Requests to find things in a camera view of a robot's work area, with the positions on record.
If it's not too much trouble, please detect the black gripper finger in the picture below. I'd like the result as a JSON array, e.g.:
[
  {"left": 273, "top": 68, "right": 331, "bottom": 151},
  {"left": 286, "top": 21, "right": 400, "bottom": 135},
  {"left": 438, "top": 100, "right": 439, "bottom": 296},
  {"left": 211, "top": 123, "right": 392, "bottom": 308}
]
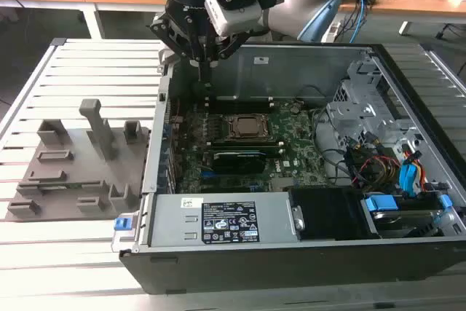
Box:
[
  {"left": 149, "top": 14, "right": 205, "bottom": 84},
  {"left": 205, "top": 29, "right": 253, "bottom": 84}
]

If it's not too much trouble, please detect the green RAM stick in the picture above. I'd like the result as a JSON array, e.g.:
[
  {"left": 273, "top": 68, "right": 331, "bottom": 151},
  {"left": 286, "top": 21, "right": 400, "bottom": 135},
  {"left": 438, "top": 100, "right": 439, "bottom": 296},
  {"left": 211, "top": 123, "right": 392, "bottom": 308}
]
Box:
[
  {"left": 39, "top": 181, "right": 105, "bottom": 188},
  {"left": 213, "top": 144, "right": 285, "bottom": 155}
]

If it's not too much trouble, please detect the black RAM slot pair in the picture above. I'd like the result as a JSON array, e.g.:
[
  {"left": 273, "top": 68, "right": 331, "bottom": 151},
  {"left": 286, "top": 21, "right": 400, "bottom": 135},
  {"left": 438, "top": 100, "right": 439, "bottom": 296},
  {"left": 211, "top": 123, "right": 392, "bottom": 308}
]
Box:
[{"left": 205, "top": 95, "right": 277, "bottom": 114}]

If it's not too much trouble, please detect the CPU socket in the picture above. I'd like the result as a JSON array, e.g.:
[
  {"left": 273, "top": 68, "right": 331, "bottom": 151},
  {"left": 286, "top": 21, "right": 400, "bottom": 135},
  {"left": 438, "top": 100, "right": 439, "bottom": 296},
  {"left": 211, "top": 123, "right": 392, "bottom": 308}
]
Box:
[{"left": 222, "top": 112, "right": 278, "bottom": 141}]

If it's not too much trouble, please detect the CPU with metal top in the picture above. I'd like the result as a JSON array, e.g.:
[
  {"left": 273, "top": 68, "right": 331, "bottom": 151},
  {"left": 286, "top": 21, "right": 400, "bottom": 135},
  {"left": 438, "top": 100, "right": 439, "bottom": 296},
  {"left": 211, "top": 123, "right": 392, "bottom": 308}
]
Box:
[{"left": 235, "top": 117, "right": 271, "bottom": 136}]

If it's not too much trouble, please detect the white power strip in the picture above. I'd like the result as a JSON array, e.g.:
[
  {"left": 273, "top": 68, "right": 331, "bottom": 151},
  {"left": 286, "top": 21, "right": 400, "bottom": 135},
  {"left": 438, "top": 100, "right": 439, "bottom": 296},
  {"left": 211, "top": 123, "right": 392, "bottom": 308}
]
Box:
[{"left": 321, "top": 20, "right": 342, "bottom": 43}]

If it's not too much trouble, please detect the green motherboard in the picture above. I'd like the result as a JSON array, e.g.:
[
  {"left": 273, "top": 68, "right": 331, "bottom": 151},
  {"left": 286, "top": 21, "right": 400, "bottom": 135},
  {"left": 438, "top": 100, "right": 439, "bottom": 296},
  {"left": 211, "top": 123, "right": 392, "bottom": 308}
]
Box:
[{"left": 169, "top": 98, "right": 331, "bottom": 195}]

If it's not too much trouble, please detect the black graphics card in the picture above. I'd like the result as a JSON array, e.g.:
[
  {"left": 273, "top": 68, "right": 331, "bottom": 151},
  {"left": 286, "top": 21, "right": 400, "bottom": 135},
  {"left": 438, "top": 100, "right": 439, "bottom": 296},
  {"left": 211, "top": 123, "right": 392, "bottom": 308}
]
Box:
[{"left": 210, "top": 150, "right": 267, "bottom": 176}]

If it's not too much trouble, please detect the metal drive cage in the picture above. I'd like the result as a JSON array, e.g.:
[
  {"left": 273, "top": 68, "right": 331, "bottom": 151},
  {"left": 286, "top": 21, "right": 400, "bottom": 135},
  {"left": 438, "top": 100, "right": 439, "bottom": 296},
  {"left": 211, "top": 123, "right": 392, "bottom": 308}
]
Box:
[{"left": 325, "top": 59, "right": 423, "bottom": 144}]

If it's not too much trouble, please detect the grey parts rack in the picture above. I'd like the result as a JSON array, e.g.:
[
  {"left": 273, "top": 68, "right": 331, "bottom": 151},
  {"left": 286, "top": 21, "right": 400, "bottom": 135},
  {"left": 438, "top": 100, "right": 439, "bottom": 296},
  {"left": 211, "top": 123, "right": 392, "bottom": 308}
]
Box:
[{"left": 7, "top": 98, "right": 152, "bottom": 223}]

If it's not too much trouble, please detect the black power supply label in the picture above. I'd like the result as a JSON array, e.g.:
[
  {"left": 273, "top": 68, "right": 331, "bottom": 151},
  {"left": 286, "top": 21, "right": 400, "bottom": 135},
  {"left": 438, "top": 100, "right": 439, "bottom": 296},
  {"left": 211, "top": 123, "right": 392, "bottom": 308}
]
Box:
[{"left": 201, "top": 200, "right": 260, "bottom": 245}]

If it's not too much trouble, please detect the grey power supply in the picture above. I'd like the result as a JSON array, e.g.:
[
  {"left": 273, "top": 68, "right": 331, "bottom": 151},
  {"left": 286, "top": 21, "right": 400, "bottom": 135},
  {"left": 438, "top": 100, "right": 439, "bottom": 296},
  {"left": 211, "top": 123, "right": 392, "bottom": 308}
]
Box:
[{"left": 147, "top": 192, "right": 303, "bottom": 249}]

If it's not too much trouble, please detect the black plastic shroud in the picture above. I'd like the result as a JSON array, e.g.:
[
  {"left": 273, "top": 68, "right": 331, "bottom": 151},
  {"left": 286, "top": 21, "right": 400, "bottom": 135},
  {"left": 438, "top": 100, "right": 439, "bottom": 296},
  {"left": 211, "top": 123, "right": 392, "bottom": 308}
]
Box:
[{"left": 286, "top": 186, "right": 379, "bottom": 243}]

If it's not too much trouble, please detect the blue disk carrier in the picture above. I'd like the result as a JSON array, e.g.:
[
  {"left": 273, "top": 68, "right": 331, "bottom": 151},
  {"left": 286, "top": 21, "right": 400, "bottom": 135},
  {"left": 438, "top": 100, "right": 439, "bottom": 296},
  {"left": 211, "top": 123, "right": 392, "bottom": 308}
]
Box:
[{"left": 365, "top": 194, "right": 453, "bottom": 217}]

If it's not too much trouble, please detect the open black PC case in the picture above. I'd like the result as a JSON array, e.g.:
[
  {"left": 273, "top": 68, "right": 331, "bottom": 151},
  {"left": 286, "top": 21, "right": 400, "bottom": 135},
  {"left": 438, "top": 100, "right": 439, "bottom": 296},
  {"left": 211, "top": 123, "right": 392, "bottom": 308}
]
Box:
[{"left": 118, "top": 43, "right": 466, "bottom": 296}]

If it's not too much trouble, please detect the silver hard disk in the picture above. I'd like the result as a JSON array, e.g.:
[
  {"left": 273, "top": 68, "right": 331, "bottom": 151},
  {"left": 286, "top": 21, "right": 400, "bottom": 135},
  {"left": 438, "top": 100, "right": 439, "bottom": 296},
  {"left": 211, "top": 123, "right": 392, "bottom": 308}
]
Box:
[{"left": 371, "top": 208, "right": 440, "bottom": 237}]

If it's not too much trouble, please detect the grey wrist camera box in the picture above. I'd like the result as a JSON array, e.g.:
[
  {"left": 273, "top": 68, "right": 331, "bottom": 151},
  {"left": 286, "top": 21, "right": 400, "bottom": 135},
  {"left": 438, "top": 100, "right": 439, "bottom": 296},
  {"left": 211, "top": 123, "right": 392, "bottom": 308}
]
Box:
[{"left": 203, "top": 0, "right": 270, "bottom": 37}]

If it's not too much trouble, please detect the blue hanging cable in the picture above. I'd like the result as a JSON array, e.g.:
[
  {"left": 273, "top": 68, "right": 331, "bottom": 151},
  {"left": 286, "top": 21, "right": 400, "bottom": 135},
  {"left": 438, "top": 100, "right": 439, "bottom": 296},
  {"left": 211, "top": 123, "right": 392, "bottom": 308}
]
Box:
[{"left": 353, "top": 0, "right": 368, "bottom": 44}]

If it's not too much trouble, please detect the black looped wire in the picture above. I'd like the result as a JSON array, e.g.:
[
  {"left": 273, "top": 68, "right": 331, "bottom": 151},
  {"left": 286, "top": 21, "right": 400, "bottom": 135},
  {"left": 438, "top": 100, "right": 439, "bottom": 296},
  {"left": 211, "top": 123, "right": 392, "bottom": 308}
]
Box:
[{"left": 312, "top": 106, "right": 352, "bottom": 185}]

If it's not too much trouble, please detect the red yellow wire bundle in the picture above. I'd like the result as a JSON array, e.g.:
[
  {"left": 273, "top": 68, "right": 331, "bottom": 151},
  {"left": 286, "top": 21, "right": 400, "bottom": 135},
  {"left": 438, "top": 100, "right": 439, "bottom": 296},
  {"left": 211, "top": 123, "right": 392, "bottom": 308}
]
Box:
[{"left": 349, "top": 145, "right": 401, "bottom": 190}]

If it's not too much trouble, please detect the blue flat data wire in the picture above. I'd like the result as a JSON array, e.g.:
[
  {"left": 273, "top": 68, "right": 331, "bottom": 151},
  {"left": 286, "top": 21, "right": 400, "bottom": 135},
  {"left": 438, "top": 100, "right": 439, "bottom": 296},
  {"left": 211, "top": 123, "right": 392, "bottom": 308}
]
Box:
[{"left": 398, "top": 162, "right": 420, "bottom": 200}]

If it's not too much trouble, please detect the orange wire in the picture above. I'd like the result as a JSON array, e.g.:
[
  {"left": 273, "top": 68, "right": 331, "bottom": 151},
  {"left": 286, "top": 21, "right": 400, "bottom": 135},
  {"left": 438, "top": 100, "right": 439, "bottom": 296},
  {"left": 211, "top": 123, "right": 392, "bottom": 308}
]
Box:
[{"left": 414, "top": 163, "right": 429, "bottom": 190}]

